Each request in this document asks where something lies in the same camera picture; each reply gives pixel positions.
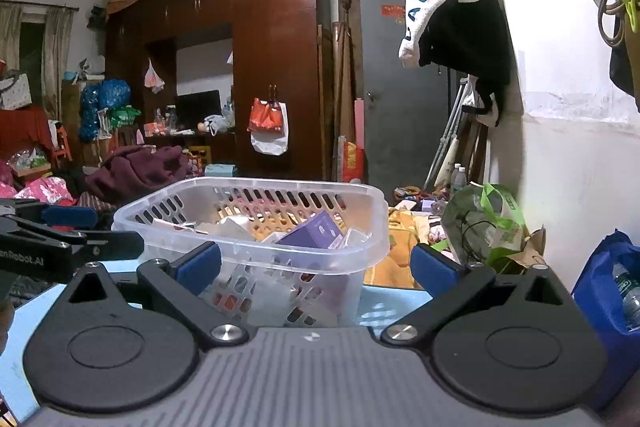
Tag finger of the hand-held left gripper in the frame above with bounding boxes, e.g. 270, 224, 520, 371
0, 199, 99, 229
0, 216, 145, 259

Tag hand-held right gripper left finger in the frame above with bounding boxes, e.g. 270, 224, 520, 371
60, 241, 249, 350

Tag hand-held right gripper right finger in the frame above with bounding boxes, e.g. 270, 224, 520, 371
381, 243, 576, 349

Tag clear plastic basket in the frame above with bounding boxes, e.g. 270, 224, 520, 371
112, 177, 391, 330

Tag purple box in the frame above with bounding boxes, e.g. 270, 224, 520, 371
275, 211, 346, 250

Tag pink floral blanket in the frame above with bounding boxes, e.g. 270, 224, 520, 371
15, 177, 83, 208

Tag yellow blanket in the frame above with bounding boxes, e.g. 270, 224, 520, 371
364, 207, 436, 289

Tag white box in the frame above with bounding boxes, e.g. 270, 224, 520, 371
212, 214, 258, 243

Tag green and white bag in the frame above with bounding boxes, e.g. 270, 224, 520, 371
442, 183, 531, 265

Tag maroon cloth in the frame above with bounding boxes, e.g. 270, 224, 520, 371
85, 145, 193, 205

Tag brown paper bag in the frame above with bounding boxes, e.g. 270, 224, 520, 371
492, 227, 548, 275

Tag clear water bottles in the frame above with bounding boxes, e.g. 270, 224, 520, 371
450, 163, 468, 195

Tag red cloth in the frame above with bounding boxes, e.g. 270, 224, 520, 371
0, 106, 56, 160

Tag blue mesh bag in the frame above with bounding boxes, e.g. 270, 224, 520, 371
79, 79, 132, 142

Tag metal crutches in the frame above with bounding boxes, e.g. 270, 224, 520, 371
424, 76, 476, 192

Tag red printed bag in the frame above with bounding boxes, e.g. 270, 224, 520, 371
342, 139, 366, 184

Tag red and white plastic bag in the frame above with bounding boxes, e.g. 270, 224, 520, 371
247, 98, 289, 156

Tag black monitor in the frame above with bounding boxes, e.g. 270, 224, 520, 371
175, 90, 222, 128

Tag small pink white bag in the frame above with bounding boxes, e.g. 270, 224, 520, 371
144, 59, 166, 94

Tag curtain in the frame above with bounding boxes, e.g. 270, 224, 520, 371
0, 2, 73, 118

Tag pink board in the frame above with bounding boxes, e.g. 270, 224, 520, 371
353, 99, 366, 142

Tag blue fabric bag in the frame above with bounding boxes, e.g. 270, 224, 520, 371
570, 229, 640, 413

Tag grey door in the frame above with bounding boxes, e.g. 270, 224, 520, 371
357, 0, 453, 188

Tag plastic water bottle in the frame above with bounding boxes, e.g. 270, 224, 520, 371
612, 263, 640, 333

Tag brown wooden wardrobe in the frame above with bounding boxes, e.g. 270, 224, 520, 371
105, 0, 333, 182

